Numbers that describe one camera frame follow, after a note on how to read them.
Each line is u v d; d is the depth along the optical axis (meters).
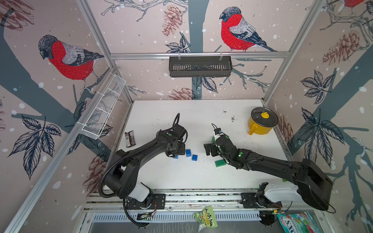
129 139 0.98
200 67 1.06
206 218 0.68
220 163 0.85
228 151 0.62
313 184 0.41
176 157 0.89
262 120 0.95
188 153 0.88
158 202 0.73
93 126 0.80
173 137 0.64
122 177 0.43
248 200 0.73
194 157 0.88
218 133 0.73
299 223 0.66
